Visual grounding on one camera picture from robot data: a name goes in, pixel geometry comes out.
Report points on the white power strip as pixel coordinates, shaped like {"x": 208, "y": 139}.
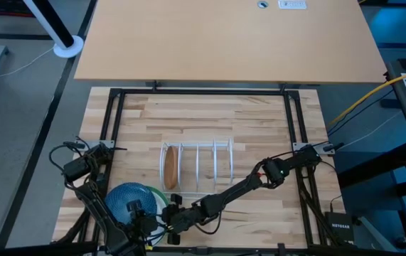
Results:
{"x": 292, "y": 4}

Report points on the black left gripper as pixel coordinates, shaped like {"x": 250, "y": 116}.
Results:
{"x": 145, "y": 225}

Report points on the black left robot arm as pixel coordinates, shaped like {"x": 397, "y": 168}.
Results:
{"x": 96, "y": 206}

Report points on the light wooden desk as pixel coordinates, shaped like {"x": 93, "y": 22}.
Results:
{"x": 224, "y": 42}

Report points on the green plate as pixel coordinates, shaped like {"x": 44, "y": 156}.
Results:
{"x": 157, "y": 191}

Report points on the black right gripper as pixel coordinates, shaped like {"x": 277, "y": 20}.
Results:
{"x": 183, "y": 218}

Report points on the dark crate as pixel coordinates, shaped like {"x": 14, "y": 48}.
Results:
{"x": 3, "y": 7}

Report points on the white plate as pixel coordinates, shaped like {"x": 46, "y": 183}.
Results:
{"x": 161, "y": 209}

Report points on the blue glass plate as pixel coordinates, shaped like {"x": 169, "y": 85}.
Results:
{"x": 124, "y": 197}

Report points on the round wooden plate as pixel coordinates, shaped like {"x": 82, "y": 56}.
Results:
{"x": 170, "y": 167}

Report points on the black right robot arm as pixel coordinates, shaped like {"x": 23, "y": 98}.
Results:
{"x": 245, "y": 185}

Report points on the black aluminium table frame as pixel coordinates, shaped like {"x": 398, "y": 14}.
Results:
{"x": 288, "y": 117}

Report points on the grey metal mounting plate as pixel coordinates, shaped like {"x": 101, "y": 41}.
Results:
{"x": 105, "y": 143}
{"x": 300, "y": 146}

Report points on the black and white pole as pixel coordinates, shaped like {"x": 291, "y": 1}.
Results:
{"x": 55, "y": 26}

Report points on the grey desk grommet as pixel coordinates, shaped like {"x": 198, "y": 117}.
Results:
{"x": 262, "y": 4}

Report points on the black Netgear switch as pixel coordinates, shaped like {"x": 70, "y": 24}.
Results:
{"x": 339, "y": 227}

